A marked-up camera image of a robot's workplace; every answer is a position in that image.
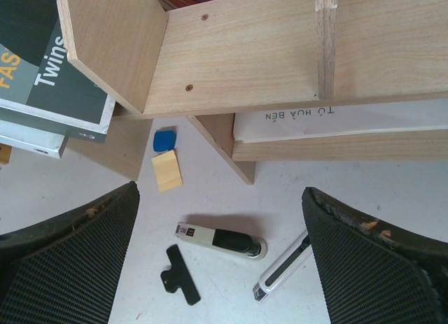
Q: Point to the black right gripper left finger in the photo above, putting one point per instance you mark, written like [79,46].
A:
[66,269]

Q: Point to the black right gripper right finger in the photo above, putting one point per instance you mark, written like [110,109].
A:
[372,271]

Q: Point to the light wooden bookshelf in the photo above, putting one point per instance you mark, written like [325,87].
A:
[212,60]

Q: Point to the white utility knife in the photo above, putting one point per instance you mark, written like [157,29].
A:
[283,267]

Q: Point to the black plastic clip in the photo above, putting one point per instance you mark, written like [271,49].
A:
[178,277]

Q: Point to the silver black stapler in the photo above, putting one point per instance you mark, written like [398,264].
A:
[226,241]

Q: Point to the white paperback book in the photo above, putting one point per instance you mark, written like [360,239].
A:
[33,140]

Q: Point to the blue eraser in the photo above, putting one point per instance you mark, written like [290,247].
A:
[164,140]

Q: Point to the white spiral notebook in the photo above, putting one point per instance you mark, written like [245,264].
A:
[328,121]

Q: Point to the Twins story book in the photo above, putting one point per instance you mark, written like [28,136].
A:
[39,87]

